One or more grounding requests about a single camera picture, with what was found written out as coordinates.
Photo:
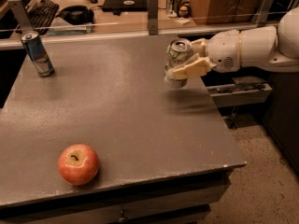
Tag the black laptop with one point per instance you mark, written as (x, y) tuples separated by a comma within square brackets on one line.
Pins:
[(125, 5)]

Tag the black keyboard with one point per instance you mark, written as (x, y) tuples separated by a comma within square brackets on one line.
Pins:
[(42, 14)]

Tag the grey metal rail shelf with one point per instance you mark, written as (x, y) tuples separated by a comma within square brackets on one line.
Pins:
[(242, 91)]

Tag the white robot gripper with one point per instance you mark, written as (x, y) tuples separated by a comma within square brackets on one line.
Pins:
[(222, 51)]

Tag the grey drawer front with handle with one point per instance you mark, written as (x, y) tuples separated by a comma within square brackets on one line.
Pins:
[(178, 205)]

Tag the red apple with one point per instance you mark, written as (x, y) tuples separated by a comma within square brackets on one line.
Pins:
[(78, 164)]

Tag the black headphones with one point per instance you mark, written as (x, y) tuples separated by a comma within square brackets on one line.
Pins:
[(76, 15)]

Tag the green white 7up can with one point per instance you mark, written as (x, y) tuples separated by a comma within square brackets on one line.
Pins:
[(178, 52)]

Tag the grey metal bracket middle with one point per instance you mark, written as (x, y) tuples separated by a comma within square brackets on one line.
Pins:
[(152, 17)]

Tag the blue silver energy drink can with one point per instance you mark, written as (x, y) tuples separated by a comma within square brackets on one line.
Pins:
[(37, 53)]

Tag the brown cardboard box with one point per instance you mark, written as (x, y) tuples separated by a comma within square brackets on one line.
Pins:
[(223, 11)]

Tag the grey metal bracket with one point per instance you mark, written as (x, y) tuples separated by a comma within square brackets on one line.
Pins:
[(21, 15), (262, 13), (152, 17)]

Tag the cans on back desk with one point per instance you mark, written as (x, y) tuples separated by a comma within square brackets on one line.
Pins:
[(177, 8)]

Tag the grey metal bracket right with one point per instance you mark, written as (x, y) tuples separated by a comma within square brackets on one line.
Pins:
[(262, 13)]

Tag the grey metal bracket left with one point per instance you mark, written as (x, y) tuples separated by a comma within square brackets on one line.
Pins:
[(21, 15)]

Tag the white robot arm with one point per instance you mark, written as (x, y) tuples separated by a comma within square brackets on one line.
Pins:
[(270, 48)]

